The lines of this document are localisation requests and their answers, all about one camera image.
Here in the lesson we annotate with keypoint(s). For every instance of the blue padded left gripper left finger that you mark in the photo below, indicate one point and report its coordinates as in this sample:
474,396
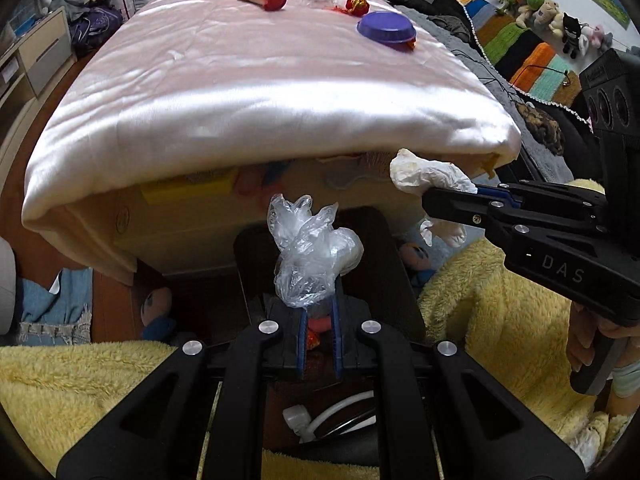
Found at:
301,344

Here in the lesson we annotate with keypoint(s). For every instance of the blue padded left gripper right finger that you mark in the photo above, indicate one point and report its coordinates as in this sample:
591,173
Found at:
337,337

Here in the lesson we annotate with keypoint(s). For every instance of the clear plastic wrap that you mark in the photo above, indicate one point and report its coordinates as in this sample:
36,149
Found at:
313,252

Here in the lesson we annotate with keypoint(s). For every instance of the white tissue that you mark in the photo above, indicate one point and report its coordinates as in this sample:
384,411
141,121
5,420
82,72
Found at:
414,175

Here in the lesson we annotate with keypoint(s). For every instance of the purple plastic bowl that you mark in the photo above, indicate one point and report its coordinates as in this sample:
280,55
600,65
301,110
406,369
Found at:
390,28

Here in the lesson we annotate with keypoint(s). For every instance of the red tasselled ornament ball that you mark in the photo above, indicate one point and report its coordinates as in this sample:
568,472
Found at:
356,8

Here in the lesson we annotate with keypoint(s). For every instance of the pink red plastic cone toy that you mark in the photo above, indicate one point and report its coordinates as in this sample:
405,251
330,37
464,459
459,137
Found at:
320,325

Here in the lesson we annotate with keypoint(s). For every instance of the red orange wrapper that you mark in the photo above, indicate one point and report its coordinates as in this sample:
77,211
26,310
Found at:
319,356

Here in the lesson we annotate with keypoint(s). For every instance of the person's right hand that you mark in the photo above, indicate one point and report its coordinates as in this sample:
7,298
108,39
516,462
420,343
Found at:
583,327

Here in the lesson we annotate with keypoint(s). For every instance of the dark sofa with grey throw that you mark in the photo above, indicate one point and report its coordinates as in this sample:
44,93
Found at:
536,162

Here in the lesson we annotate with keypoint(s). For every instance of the yellow fluffy rug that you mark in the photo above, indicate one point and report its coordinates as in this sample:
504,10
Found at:
515,328

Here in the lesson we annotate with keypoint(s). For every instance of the striped crochet blanket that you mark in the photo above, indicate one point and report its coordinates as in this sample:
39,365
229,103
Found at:
526,62

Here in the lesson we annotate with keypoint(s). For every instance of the row of plush toys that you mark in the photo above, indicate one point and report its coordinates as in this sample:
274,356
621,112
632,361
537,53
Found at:
577,22

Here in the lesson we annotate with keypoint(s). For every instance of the pink satin table cloth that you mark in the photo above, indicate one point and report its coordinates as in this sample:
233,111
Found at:
192,85

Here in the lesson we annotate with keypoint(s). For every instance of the white cylindrical bin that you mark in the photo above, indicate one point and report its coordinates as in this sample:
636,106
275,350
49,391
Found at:
7,286

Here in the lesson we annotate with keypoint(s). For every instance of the purple bag on floor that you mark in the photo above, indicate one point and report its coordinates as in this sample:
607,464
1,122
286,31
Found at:
93,28

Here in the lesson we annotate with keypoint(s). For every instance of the beige tv cabinet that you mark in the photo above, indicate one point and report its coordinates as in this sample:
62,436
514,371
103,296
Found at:
30,70

